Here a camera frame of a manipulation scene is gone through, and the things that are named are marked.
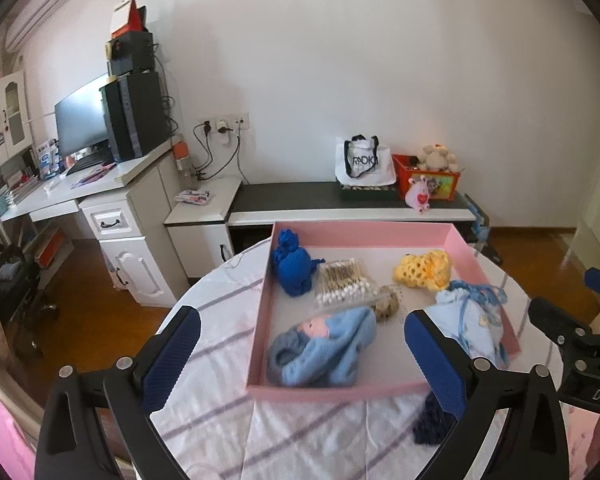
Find wall power outlets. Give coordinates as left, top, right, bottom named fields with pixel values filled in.
left=198, top=113, right=250, bottom=132

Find red toy storage box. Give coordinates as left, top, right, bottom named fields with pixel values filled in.
left=392, top=154, right=460, bottom=200

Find black computer tower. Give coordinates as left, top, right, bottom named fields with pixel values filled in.
left=100, top=70, right=170, bottom=162

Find orange capped bottle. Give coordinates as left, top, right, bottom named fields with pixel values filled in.
left=172, top=141, right=190, bottom=179

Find black speaker box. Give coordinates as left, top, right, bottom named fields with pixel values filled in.
left=106, top=32, right=155, bottom=76

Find black keyboard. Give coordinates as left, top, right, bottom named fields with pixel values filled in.
left=67, top=151, right=114, bottom=176

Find red white paper bag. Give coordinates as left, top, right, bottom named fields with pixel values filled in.
left=110, top=0, right=146, bottom=39

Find pink packet on cabinet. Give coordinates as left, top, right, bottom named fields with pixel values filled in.
left=174, top=190, right=211, bottom=206

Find light blue fleece sock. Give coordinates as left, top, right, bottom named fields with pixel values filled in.
left=266, top=307, right=376, bottom=388

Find pink cardboard box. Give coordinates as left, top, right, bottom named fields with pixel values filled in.
left=246, top=221, right=520, bottom=403

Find black floor scale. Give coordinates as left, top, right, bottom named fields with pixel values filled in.
left=475, top=242, right=503, bottom=266

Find yellow crochet item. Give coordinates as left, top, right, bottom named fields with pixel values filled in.
left=392, top=249, right=452, bottom=292

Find blue carton beside bench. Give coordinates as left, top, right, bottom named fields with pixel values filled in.
left=465, top=194, right=491, bottom=247

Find navy knitted item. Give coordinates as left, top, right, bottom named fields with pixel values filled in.
left=413, top=391, right=456, bottom=446

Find pink floral pillow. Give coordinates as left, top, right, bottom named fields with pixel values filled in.
left=567, top=406, right=600, bottom=479

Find white black tote bag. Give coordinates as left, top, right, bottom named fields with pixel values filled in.
left=335, top=136, right=396, bottom=188

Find white desk with drawers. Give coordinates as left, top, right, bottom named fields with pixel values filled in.
left=1, top=141, right=188, bottom=308

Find black office chair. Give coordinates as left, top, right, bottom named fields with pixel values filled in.
left=0, top=242, right=59, bottom=360

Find white air conditioner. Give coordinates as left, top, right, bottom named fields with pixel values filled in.
left=5, top=0, right=69, bottom=53

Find pink heart plush toy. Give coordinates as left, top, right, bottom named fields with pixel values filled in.
left=404, top=176, right=430, bottom=214

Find blue printed baby cloth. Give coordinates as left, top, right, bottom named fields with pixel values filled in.
left=425, top=280, right=508, bottom=368

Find small white side cabinet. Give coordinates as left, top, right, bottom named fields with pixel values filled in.
left=164, top=177, right=242, bottom=280

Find beige stocking ball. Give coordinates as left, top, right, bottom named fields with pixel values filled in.
left=372, top=286, right=400, bottom=323

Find beige plush toy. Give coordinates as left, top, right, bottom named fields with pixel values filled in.
left=417, top=144, right=460, bottom=172

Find stack of books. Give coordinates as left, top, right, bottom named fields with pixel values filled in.
left=0, top=177, right=42, bottom=208

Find white glass door cabinet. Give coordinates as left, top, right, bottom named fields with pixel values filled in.
left=0, top=70, right=33, bottom=167

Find black white tv bench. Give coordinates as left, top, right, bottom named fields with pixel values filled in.
left=227, top=182, right=476, bottom=252

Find royal blue knitted item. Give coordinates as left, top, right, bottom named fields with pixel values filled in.
left=271, top=229, right=325, bottom=297

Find black computer monitor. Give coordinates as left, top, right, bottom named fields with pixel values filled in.
left=55, top=75, right=111, bottom=158

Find cotton swabs bag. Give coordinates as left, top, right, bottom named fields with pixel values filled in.
left=313, top=258, right=384, bottom=313

